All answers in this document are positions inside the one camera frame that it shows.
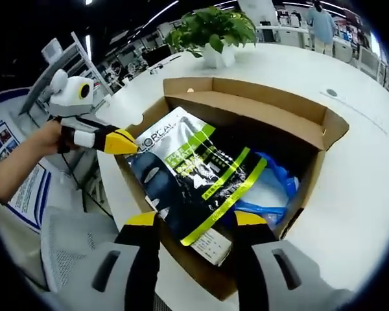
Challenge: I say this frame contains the white box unit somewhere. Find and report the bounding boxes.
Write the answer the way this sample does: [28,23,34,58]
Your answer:
[41,38,63,61]

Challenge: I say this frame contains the green plant in white pot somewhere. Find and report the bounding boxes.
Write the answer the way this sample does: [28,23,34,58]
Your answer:
[165,6,257,69]

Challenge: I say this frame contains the grey metal shelving rack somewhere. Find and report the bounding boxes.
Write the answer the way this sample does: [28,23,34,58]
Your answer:
[19,30,114,114]

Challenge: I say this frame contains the person's beige shirt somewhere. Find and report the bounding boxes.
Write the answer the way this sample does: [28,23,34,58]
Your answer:
[0,190,46,289]

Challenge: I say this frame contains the blue bordered text poster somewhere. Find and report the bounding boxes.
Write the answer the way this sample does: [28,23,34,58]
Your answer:
[6,162,53,233]

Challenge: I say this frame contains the brown cardboard shoe box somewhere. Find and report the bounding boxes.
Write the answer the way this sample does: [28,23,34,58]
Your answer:
[115,76,350,302]

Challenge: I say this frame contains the white counter desk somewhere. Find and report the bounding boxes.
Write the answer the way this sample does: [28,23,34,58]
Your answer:
[255,24,312,49]

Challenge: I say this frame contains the black computer monitor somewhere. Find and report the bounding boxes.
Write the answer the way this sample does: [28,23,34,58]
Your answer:
[141,44,172,67]

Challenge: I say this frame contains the wall poster with photos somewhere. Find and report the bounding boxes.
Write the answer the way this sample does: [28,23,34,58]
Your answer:
[0,120,21,163]

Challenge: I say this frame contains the black green packet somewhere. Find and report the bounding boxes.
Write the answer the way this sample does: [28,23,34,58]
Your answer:
[126,106,268,247]

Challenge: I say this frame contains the row of white office chairs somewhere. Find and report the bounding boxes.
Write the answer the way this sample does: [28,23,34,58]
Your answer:
[332,35,389,87]

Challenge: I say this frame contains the white table cable tray lid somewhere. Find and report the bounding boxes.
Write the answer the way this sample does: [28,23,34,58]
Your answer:
[320,90,388,135]

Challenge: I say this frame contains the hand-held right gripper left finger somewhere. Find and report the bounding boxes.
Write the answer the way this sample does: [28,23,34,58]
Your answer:
[50,212,161,311]

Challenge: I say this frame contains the blue white soft tissue pack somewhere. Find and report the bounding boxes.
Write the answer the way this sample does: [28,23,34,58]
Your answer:
[226,150,301,227]

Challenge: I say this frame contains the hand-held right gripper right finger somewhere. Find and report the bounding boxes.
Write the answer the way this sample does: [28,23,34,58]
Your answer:
[233,212,356,311]

